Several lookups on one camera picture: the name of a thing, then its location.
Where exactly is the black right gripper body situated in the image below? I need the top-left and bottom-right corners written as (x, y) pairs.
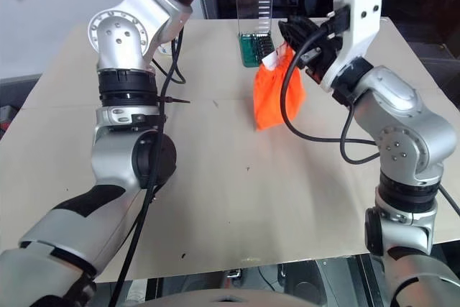
top-left (299, 27), bottom-right (344, 83)

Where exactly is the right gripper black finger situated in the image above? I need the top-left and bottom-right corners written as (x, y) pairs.
top-left (287, 16), bottom-right (321, 40)
top-left (278, 19), bottom-right (307, 51)

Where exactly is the white cream tube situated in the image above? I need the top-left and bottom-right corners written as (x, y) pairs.
top-left (262, 47), bottom-right (289, 70)

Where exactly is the orange drawstring pouch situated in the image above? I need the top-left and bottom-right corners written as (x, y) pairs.
top-left (252, 43), bottom-right (308, 133)

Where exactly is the green bit case clear lid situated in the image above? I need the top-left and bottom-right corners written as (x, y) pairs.
top-left (234, 0), bottom-right (277, 68)

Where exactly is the beige paper table cover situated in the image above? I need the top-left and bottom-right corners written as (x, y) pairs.
top-left (0, 15), bottom-right (460, 283)

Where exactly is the dark rounded shape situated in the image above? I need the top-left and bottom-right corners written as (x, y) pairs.
top-left (278, 262), bottom-right (326, 304)

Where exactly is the red and black box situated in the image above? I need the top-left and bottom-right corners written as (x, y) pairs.
top-left (0, 104), bottom-right (21, 136)

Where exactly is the grey rounded housing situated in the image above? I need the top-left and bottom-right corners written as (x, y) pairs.
top-left (132, 287), bottom-right (325, 307)

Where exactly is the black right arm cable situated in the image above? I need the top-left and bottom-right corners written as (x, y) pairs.
top-left (279, 6), bottom-right (460, 215)

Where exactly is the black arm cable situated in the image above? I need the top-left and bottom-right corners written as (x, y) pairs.
top-left (279, 6), bottom-right (460, 215)
top-left (107, 28), bottom-right (189, 307)

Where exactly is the grey window frame post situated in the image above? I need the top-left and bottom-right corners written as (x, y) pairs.
top-left (198, 0), bottom-right (221, 22)

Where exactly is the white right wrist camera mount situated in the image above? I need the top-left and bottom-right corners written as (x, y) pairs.
top-left (320, 0), bottom-right (385, 93)

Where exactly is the black cable tie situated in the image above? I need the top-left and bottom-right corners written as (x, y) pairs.
top-left (156, 95), bottom-right (192, 105)

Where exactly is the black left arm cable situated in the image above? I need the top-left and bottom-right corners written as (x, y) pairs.
top-left (107, 28), bottom-right (189, 307)

